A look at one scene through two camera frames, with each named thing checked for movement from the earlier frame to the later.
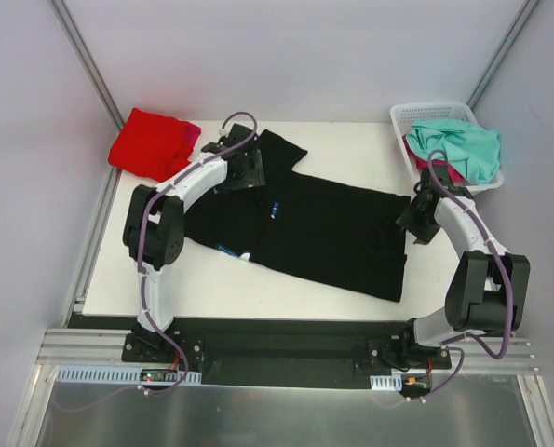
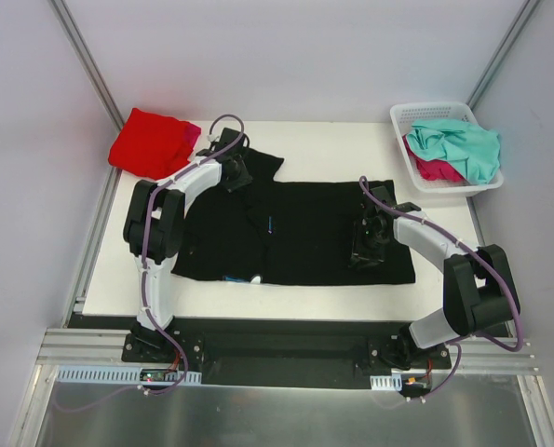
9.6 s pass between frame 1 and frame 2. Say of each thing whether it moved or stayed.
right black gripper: moved
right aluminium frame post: stayed
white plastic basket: stayed
